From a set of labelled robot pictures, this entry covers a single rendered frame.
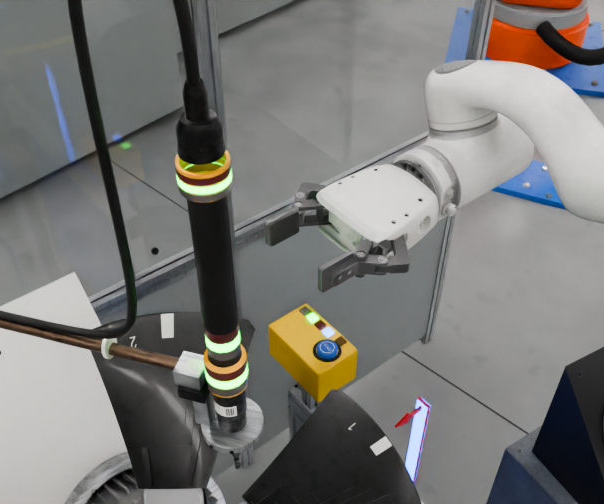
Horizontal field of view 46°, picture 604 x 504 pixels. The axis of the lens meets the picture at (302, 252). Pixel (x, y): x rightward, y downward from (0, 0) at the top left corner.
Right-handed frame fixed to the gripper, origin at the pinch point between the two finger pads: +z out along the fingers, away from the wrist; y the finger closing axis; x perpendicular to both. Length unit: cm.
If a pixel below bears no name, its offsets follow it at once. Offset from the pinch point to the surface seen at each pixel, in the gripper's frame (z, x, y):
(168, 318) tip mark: 7.0, -22.7, 20.3
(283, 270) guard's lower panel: -48, -86, 71
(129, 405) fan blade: 16.0, -31.3, 17.5
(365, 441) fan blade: -11.8, -46.3, 0.2
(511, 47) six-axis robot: -307, -152, 191
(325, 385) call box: -22, -63, 21
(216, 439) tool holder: 13.1, -19.3, -1.3
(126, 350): 17.0, -10.7, 8.8
